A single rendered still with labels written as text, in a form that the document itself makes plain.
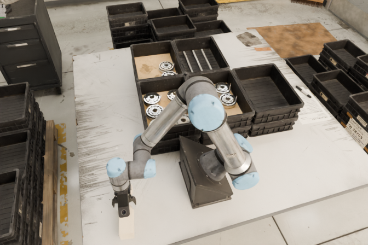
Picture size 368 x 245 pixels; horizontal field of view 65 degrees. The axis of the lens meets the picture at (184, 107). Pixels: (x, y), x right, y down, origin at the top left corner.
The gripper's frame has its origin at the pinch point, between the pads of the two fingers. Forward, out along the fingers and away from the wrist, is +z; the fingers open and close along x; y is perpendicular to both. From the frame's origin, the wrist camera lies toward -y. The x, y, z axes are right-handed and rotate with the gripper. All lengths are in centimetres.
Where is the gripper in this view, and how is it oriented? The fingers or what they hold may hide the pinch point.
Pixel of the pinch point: (126, 209)
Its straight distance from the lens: 147.2
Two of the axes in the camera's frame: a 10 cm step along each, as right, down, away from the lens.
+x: -9.9, 0.9, -1.1
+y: -1.4, -7.1, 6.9
